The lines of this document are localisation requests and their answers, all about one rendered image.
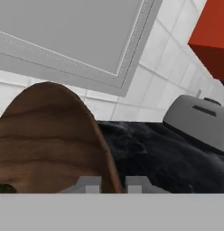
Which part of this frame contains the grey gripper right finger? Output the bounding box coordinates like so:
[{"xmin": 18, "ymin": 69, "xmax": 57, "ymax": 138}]
[{"xmin": 125, "ymin": 175, "xmax": 170, "ymax": 194}]

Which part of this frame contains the red cupboard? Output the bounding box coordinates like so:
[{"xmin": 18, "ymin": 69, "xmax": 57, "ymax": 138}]
[{"xmin": 187, "ymin": 0, "xmax": 224, "ymax": 95}]

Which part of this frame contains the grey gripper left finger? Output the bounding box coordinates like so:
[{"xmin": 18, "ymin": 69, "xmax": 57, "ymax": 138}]
[{"xmin": 59, "ymin": 175, "xmax": 102, "ymax": 194}]

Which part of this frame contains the green squash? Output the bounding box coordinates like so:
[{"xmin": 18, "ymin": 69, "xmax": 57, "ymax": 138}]
[{"xmin": 0, "ymin": 183, "xmax": 18, "ymax": 194}]

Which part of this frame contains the grey toaster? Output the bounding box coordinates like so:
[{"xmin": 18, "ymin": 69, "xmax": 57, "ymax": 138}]
[{"xmin": 163, "ymin": 88, "xmax": 224, "ymax": 156}]

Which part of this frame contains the brown wooden bowl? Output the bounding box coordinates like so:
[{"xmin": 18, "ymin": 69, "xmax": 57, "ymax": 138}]
[{"xmin": 0, "ymin": 81, "xmax": 123, "ymax": 194}]

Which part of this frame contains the grey cupboard door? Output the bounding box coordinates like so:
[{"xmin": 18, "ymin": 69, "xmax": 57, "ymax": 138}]
[{"xmin": 0, "ymin": 0, "xmax": 163, "ymax": 98}]

